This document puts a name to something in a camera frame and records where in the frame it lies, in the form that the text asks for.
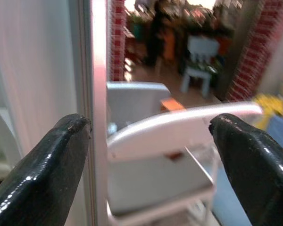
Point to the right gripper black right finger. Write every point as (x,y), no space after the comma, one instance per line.
(259,169)

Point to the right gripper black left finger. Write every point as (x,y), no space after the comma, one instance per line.
(42,169)

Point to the silver mini fridge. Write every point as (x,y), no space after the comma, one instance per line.
(37,58)

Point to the blue cloth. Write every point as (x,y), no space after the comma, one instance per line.
(280,126)

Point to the yellow item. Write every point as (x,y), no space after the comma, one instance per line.
(271,103)

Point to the single orange brick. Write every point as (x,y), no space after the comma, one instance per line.
(171,104)

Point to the small light blue chair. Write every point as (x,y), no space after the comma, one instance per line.
(202,47)

